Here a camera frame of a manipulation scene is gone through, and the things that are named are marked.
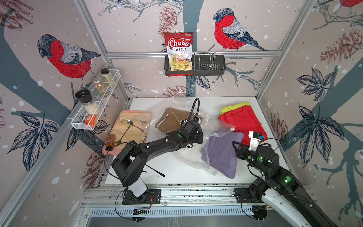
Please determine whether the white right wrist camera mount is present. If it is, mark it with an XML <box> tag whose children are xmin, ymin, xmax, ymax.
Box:
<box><xmin>249</xmin><ymin>131</ymin><xmax>265</xmax><ymax>151</ymax></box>

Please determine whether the yellow spice jar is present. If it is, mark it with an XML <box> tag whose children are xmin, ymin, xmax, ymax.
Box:
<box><xmin>100</xmin><ymin>69</ymin><xmax>116</xmax><ymax>87</ymax></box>

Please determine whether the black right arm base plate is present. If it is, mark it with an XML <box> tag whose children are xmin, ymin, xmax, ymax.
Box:
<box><xmin>233</xmin><ymin>188</ymin><xmax>263</xmax><ymax>203</ymax></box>

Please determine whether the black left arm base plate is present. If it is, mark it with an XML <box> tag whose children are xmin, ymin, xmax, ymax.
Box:
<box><xmin>122</xmin><ymin>189</ymin><xmax>162</xmax><ymax>205</ymax></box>

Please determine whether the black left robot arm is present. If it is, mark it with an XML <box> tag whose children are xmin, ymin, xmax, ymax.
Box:
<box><xmin>112</xmin><ymin>120</ymin><xmax>203</xmax><ymax>200</ymax></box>

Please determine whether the pink tray with beige mat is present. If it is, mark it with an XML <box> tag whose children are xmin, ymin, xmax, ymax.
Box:
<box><xmin>102</xmin><ymin>110</ymin><xmax>153</xmax><ymax>156</ymax></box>

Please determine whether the black lid spice jar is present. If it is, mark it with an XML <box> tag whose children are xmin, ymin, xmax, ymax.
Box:
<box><xmin>75</xmin><ymin>89</ymin><xmax>101</xmax><ymax>115</ymax></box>

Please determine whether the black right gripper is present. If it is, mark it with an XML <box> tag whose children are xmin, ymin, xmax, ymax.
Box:
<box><xmin>232</xmin><ymin>140</ymin><xmax>270</xmax><ymax>177</ymax></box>

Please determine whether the brown spice jar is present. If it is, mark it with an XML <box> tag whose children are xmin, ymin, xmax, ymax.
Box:
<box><xmin>93</xmin><ymin>77</ymin><xmax>109</xmax><ymax>98</ymax></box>

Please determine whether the black plastic fork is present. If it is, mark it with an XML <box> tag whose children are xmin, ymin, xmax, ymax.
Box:
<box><xmin>145</xmin><ymin>165</ymin><xmax>166</xmax><ymax>177</ymax></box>

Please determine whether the metal spoon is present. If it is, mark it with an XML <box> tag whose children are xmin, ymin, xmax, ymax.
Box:
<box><xmin>111</xmin><ymin>119</ymin><xmax>147</xmax><ymax>149</ymax></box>

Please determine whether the black wire wall basket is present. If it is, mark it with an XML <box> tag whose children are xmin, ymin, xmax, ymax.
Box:
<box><xmin>164</xmin><ymin>54</ymin><xmax>226</xmax><ymax>77</ymax></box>

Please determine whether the brown garment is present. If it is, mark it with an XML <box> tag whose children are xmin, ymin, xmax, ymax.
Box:
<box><xmin>155</xmin><ymin>107</ymin><xmax>190</xmax><ymax>134</ymax></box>

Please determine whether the purple grey garment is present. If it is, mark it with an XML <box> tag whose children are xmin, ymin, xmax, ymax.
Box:
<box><xmin>200</xmin><ymin>132</ymin><xmax>244</xmax><ymax>179</ymax></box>

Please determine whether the amber sauce bottle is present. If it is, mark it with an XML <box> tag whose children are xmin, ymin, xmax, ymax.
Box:
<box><xmin>105</xmin><ymin>134</ymin><xmax>116</xmax><ymax>151</ymax></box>

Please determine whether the red garment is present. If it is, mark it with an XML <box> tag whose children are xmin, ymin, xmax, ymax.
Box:
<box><xmin>219</xmin><ymin>104</ymin><xmax>268</xmax><ymax>145</ymax></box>

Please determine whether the black corrugated cable hose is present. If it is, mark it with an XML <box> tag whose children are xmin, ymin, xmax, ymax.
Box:
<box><xmin>181</xmin><ymin>97</ymin><xmax>201</xmax><ymax>125</ymax></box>

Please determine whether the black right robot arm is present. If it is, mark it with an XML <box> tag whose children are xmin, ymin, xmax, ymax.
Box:
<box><xmin>232</xmin><ymin>141</ymin><xmax>335</xmax><ymax>227</ymax></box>

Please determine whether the clear plastic vacuum bag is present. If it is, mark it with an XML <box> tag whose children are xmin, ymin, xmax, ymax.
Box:
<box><xmin>144</xmin><ymin>98</ymin><xmax>235</xmax><ymax>175</ymax></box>

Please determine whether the neon yellow garment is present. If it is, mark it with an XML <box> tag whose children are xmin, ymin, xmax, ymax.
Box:
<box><xmin>220</xmin><ymin>102</ymin><xmax>250</xmax><ymax>115</ymax></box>

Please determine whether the clear acrylic spice shelf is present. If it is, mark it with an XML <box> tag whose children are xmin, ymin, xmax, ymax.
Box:
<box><xmin>71</xmin><ymin>69</ymin><xmax>121</xmax><ymax>131</ymax></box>

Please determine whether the red Chuba cassava chips bag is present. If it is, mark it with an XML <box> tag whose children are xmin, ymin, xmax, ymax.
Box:
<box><xmin>164</xmin><ymin>32</ymin><xmax>193</xmax><ymax>71</ymax></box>

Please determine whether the small red packet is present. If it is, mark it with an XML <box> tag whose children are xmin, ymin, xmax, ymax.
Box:
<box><xmin>84</xmin><ymin>115</ymin><xmax>97</xmax><ymax>128</ymax></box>

